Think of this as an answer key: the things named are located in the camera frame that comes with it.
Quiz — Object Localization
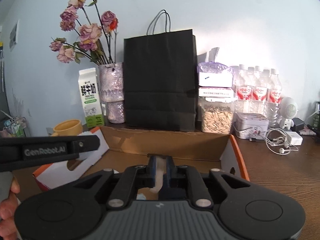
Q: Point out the person's left hand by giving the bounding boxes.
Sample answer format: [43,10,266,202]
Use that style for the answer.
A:
[0,178,20,240]

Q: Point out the red cardboard box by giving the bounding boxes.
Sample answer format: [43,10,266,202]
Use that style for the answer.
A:
[33,126,249,191]

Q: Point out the yellow ceramic mug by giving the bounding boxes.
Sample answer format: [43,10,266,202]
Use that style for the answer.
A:
[52,119,83,137]

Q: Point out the clear jar of seeds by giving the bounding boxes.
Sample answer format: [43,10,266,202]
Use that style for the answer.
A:
[199,97,234,134]

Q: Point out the floral tin box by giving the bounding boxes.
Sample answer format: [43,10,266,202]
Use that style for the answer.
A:
[234,113,269,140]

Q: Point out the white pink flat box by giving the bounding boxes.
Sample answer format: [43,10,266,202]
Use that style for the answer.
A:
[199,87,234,98]

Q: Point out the purple glitter vase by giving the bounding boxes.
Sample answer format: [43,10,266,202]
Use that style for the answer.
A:
[99,62,125,124]

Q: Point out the white milk carton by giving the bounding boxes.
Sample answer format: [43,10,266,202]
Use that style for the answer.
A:
[78,68,105,129]

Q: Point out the black paper shopping bag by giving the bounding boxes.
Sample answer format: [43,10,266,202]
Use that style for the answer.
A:
[123,9,199,132]

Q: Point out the purple tissue pack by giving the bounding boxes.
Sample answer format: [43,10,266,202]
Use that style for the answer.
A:
[197,61,234,88]

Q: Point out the water bottle red label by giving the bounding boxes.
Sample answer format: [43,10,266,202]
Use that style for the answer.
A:
[266,69,282,128]
[251,66,270,115]
[235,64,252,113]

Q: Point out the white square charger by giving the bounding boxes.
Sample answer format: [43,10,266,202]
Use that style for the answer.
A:
[286,131,303,146]

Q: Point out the black power adapter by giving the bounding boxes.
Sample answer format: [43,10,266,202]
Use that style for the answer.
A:
[291,118,305,133]

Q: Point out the white robot figurine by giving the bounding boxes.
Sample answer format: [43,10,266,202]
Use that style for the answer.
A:
[278,97,298,130]

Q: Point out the dried pink rose bouquet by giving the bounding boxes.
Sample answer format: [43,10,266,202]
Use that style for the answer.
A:
[49,0,119,66]

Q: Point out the white wired earphones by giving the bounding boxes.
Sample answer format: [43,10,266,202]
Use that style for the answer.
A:
[260,128,299,155]

